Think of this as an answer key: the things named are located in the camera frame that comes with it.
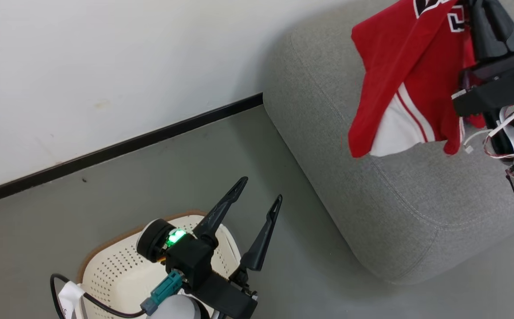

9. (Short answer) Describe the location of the grey fabric sofa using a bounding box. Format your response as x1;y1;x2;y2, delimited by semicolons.
262;0;514;284

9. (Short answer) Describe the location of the cream laundry basket brown rim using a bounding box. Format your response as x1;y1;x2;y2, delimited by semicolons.
77;210;244;319

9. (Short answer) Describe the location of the dark baseboard strip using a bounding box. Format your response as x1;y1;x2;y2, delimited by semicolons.
0;92;264;209

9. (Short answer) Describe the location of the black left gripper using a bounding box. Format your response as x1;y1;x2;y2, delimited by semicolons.
192;177;283;319

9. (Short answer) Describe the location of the white flat ribbon cable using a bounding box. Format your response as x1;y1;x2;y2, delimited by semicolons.
463;105;514;155

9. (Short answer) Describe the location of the red and white jersey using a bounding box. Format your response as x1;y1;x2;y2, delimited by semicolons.
347;0;489;159

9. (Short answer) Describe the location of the red white wire bundle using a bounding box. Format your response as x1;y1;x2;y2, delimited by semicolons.
483;97;514;186

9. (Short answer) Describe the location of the teal cable connector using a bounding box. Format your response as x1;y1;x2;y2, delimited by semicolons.
140;270;184;316

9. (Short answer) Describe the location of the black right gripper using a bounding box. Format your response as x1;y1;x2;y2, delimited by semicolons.
451;0;514;118

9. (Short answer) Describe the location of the thin black cable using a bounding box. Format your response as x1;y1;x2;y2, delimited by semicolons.
50;273;147;319

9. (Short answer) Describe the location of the white cable label tag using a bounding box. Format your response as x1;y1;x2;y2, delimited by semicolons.
58;281;86;318

